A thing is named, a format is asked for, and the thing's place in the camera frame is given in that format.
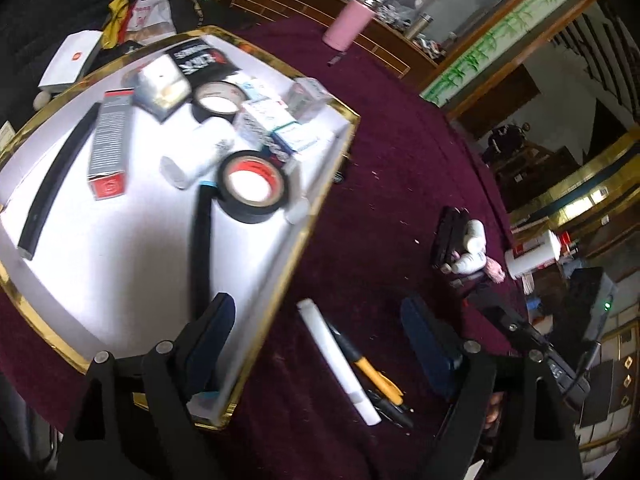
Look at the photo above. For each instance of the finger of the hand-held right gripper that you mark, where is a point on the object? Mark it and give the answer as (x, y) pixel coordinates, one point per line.
(515, 335)

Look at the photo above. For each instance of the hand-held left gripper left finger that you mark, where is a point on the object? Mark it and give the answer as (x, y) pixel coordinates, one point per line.
(215, 332)

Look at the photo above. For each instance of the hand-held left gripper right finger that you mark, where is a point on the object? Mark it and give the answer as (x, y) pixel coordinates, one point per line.
(430, 350)

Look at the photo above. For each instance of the tall white bottle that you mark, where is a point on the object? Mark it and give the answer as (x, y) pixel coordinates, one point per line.
(467, 262)

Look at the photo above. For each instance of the gold-edged white tray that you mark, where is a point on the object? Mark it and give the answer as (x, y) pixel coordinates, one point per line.
(125, 260)

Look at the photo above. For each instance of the black tape roll red core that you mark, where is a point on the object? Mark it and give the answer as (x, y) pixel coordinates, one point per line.
(250, 213)

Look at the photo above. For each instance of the silver square plaster box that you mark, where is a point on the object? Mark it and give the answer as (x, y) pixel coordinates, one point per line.
(307, 97)

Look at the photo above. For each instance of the yellow and black pen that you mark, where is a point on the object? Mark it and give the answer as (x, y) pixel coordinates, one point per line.
(372, 370)

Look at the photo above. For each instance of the pink fluffy cloth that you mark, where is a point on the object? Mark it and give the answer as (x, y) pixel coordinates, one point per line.
(494, 269)

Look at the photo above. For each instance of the white liquor bottle red cap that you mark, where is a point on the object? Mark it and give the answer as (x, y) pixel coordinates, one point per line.
(532, 255)

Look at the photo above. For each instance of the white pen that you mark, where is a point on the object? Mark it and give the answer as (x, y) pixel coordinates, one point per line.
(335, 360)

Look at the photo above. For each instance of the round white bottle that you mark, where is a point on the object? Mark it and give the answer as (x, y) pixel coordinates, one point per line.
(475, 232)

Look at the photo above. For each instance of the small white tube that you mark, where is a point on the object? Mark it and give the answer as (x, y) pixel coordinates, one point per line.
(297, 210)

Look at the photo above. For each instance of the white bottle green cross label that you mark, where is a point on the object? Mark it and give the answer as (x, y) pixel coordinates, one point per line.
(202, 150)

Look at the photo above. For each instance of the person in background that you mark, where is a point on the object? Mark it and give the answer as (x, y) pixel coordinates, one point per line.
(505, 140)

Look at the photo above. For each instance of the maroon tablecloth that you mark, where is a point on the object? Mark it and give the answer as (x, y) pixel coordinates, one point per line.
(390, 160)

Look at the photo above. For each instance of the black and gold lipstick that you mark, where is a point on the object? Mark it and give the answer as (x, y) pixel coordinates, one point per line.
(340, 176)

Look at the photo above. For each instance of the white and green medicine box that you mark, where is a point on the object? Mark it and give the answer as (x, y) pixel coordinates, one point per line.
(300, 141)

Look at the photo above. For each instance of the grey long carton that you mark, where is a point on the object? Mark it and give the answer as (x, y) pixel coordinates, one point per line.
(110, 145)

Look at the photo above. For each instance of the black tape roll white core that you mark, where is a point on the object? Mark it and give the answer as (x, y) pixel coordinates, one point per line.
(202, 110)

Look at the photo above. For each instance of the small white and blue box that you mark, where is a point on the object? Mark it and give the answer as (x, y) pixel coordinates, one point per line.
(257, 89)

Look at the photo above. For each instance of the silver white wrapped pack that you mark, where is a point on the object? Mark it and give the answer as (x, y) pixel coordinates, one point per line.
(162, 87)

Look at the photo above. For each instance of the black pouch white print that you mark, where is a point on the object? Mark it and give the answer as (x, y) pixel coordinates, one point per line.
(200, 57)

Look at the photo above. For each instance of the bamboo painted panel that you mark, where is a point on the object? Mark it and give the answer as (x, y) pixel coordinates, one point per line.
(500, 35)

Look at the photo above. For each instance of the dark pen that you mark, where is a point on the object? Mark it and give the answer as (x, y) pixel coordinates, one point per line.
(335, 59)

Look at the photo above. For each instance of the white flat box red dot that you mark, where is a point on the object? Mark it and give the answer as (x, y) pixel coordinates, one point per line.
(67, 62)

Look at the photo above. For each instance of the white bag red print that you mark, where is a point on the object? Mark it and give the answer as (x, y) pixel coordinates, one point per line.
(150, 17)

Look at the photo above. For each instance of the steel thermos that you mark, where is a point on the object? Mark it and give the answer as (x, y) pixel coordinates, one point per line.
(420, 26)

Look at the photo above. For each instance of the yellow cloth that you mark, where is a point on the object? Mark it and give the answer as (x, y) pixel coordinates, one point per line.
(116, 20)

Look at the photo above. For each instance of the pink tumbler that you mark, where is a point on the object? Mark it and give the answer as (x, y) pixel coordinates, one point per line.
(347, 22)

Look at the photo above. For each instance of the wooden counter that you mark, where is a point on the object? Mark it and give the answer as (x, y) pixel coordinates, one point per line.
(310, 5)

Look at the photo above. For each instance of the black leather sofa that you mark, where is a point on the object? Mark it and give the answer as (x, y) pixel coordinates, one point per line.
(50, 0)

